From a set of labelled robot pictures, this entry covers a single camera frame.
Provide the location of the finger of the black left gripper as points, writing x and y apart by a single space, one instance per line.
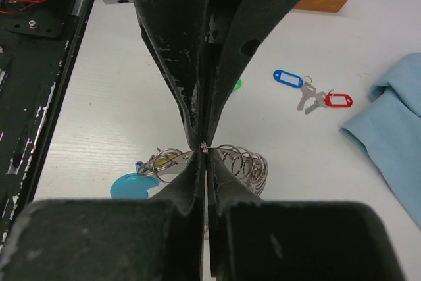
238 28
175 33

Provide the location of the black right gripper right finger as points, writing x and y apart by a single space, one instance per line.
252 239

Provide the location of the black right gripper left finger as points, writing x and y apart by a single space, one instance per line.
160 238

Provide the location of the green tag key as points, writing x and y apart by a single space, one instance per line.
237 85

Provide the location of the blue tag key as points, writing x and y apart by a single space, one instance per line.
296 82

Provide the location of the yellow tag key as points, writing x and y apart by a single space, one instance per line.
163 159

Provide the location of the red tag key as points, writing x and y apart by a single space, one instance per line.
331 100

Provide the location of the light blue cloth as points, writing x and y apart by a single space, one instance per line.
388 131

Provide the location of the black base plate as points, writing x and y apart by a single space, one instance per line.
40 40

